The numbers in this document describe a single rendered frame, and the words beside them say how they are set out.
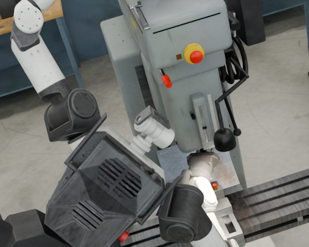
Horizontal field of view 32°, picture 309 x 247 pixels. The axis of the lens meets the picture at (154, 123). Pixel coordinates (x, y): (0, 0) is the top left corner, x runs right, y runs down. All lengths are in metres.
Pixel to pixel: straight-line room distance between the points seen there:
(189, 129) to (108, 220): 0.61
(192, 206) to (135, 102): 0.89
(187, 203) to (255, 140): 2.75
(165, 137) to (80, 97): 0.27
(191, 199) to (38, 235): 0.44
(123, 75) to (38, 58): 0.79
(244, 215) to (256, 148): 1.94
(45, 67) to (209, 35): 0.49
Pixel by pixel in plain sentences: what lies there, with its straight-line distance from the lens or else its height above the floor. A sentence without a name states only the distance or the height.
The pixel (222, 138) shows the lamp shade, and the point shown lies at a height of 1.46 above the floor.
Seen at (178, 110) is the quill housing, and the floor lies 1.51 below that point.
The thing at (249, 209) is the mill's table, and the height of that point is 0.91.
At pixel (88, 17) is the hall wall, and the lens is 6.22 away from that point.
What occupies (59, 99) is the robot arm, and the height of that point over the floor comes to 1.78.
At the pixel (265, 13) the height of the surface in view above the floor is 0.23.
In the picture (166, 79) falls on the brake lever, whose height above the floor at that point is 1.71.
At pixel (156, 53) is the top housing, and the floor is 1.79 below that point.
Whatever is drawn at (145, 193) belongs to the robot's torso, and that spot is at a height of 1.59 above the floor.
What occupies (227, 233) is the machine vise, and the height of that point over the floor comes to 0.98.
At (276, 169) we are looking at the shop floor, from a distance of 3.98.
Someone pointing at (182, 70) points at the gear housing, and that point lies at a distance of 1.79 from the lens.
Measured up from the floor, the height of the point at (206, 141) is 1.37.
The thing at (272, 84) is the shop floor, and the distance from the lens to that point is 5.00.
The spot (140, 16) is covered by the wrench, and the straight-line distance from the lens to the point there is 1.65.
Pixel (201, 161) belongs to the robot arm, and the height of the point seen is 1.28.
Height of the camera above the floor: 2.46
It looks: 31 degrees down
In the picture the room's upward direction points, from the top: 16 degrees counter-clockwise
